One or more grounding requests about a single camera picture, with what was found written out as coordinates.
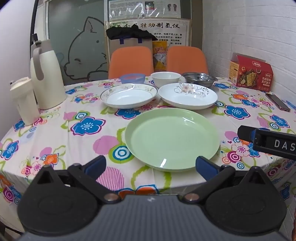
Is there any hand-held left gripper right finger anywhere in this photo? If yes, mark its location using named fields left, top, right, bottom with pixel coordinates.
left=182, top=156, right=267, bottom=205

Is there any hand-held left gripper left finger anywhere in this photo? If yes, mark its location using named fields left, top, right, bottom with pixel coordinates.
left=34, top=155, right=121, bottom=205

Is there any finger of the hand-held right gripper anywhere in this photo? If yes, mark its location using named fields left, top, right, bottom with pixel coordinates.
left=237, top=126, right=256, bottom=142

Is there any light green plate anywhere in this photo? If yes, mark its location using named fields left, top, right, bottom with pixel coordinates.
left=125, top=108, right=220, bottom=172

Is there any flower print white plate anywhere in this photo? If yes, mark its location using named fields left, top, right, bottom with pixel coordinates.
left=158, top=83, right=218, bottom=110

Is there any stainless steel bowl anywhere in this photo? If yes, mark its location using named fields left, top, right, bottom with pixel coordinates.
left=181, top=72, right=218, bottom=88

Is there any gold rimmed white plate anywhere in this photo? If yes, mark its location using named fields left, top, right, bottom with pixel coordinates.
left=100, top=83, right=159, bottom=109

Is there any translucent blue bowl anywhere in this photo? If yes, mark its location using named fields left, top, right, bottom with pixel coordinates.
left=120, top=73, right=146, bottom=84

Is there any white bowl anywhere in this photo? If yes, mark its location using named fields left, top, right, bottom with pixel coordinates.
left=150, top=72, right=181, bottom=88

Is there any floral tablecloth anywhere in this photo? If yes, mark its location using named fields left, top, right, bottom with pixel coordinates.
left=0, top=76, right=296, bottom=232

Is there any smartphone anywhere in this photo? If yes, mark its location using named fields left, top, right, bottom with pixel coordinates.
left=265, top=93, right=291, bottom=112

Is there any red cracker box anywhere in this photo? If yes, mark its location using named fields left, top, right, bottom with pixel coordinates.
left=229, top=53, right=274, bottom=90

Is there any cream thermos jug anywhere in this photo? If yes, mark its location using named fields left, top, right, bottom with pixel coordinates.
left=30, top=34, right=67, bottom=110

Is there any orange chair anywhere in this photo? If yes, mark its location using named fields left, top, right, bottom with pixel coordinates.
left=108, top=46, right=155, bottom=79
left=166, top=46, right=208, bottom=75

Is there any yellow packet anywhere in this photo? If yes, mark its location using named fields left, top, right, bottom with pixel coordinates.
left=152, top=41, right=171, bottom=72

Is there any cardboard box with black cloth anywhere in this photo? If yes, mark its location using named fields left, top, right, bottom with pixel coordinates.
left=108, top=37, right=153, bottom=67

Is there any glass door with cat drawing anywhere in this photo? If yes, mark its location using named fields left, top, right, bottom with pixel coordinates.
left=45, top=0, right=110, bottom=85

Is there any black cloth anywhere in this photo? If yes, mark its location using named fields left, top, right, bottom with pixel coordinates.
left=106, top=25, right=158, bottom=41

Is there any framed text wall poster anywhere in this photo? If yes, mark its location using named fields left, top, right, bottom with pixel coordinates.
left=107, top=18, right=192, bottom=47

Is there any plastic covered wall poster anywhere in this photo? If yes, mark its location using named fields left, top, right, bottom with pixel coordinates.
left=107, top=0, right=181, bottom=21

